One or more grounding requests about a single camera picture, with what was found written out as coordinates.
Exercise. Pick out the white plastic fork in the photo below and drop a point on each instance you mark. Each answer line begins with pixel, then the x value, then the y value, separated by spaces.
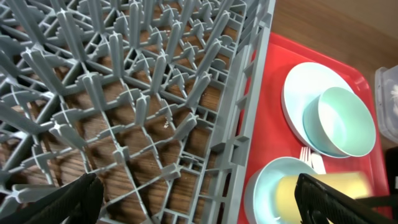
pixel 306 156

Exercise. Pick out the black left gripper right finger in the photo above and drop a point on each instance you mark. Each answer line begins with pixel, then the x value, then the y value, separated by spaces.
pixel 319 203

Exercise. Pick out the red plastic serving tray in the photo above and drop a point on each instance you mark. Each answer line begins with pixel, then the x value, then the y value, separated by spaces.
pixel 272 137

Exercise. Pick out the light green bowl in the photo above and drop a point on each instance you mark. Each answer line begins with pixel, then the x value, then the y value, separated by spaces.
pixel 338 123

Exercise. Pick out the large light blue plate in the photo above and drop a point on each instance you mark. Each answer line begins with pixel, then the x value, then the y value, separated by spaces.
pixel 303 83

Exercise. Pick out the yellow plastic cup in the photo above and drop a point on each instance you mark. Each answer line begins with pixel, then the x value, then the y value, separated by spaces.
pixel 352 184

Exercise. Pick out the grey plastic dishwasher rack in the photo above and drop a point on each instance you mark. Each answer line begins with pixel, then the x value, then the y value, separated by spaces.
pixel 157 98

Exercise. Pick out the small light blue saucer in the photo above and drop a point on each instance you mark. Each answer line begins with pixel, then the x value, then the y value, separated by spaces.
pixel 260 192

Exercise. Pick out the clear plastic waste bin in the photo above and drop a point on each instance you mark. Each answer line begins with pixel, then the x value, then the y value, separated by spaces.
pixel 385 78

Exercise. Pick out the white plastic spoon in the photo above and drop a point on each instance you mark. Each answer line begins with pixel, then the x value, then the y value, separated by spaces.
pixel 318 163

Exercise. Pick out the white tissue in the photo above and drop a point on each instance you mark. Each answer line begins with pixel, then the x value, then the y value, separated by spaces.
pixel 394 97

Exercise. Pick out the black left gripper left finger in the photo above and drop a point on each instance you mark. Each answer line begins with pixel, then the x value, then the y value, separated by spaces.
pixel 77 203

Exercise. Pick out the black plastic food-waste tray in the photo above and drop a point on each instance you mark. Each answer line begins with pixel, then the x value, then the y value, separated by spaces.
pixel 391 162

